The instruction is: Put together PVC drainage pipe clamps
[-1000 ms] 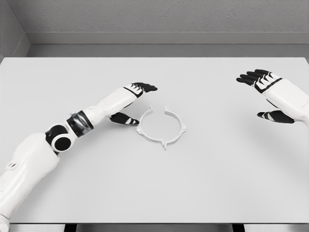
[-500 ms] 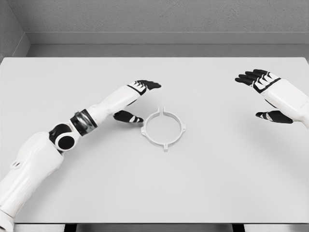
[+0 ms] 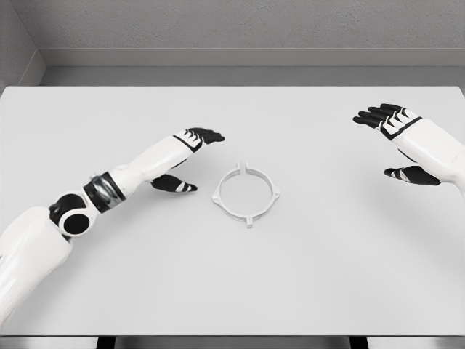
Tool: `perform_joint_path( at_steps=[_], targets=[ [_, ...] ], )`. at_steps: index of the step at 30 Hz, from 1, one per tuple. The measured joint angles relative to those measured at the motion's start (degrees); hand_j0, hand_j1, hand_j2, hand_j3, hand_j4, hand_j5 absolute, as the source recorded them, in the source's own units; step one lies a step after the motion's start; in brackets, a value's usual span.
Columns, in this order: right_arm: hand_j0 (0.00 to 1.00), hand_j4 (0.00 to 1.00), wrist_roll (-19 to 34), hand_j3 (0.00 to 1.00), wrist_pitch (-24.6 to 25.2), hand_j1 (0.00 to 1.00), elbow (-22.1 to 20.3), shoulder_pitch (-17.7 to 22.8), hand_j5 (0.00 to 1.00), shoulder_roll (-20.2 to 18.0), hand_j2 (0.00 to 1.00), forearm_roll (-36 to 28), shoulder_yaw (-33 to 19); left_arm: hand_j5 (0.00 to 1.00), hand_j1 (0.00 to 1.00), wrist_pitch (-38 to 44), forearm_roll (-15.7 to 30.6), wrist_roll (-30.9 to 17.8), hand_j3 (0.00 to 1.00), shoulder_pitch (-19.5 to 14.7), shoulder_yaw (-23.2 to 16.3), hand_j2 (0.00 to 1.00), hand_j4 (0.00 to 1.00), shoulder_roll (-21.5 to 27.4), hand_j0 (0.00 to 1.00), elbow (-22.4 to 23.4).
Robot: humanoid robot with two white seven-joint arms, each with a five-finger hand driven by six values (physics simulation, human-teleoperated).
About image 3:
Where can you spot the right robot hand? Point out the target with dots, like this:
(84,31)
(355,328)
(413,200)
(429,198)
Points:
(417,145)

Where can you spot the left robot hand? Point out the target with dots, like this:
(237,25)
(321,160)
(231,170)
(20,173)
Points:
(179,147)

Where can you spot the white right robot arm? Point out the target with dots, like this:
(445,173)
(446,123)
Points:
(459,163)

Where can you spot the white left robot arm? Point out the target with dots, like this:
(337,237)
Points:
(32,232)

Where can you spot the white round pipe clamp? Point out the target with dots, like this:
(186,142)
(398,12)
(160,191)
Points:
(249,221)

